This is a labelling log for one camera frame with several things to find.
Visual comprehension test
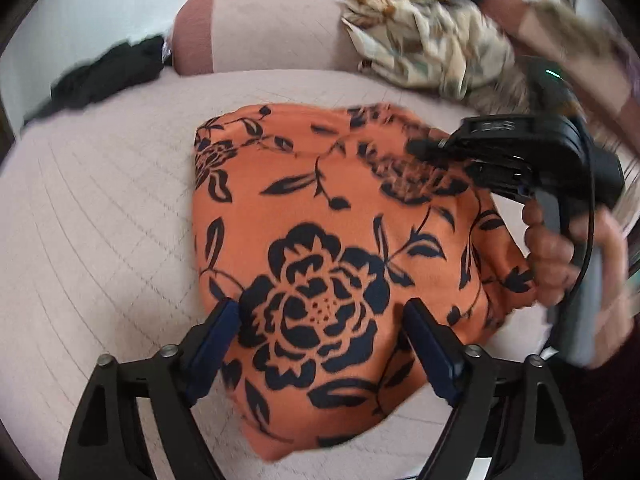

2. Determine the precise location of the orange black floral garment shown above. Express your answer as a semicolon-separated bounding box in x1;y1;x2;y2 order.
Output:
192;103;535;460

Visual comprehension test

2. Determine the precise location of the person's right hand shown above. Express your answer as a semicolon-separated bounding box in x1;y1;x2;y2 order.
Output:
520;199;640;371

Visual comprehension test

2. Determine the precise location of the person lying on bed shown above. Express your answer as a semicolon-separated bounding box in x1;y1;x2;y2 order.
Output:
469;0;639;156

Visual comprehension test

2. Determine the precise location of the pink quilted bed cover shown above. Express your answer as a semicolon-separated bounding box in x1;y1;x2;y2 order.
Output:
1;70;465;479

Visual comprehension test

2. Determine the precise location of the cream floral patterned cloth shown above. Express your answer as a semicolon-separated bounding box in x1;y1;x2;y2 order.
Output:
341;0;515;101

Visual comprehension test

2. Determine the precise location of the pink quilted bolster pillow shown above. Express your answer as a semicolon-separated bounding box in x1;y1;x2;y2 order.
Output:
169;0;360;76

